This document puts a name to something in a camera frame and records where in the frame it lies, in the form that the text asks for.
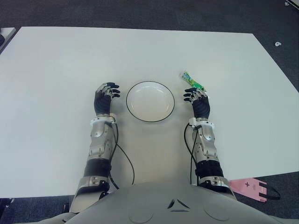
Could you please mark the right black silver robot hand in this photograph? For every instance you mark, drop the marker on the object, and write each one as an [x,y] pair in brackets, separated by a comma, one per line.
[201,105]

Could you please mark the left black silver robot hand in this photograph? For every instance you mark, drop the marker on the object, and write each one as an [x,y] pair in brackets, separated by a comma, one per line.
[102,102]

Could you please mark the green white toothpaste tube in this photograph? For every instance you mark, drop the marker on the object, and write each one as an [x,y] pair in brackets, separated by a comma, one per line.
[188,78]

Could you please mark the right silver black robot arm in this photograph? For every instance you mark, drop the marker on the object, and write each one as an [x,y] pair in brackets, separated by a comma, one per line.
[209,149]

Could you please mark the left silver black robot arm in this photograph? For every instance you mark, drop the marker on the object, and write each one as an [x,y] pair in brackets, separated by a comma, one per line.
[99,142]

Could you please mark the white plate with black rim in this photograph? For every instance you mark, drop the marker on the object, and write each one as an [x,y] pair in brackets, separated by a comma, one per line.
[150,102]

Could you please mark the small white floor object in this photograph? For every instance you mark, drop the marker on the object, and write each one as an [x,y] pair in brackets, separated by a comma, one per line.
[277,44]

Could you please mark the grey robot torso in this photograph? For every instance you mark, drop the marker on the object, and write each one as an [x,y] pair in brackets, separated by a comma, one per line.
[177,205]

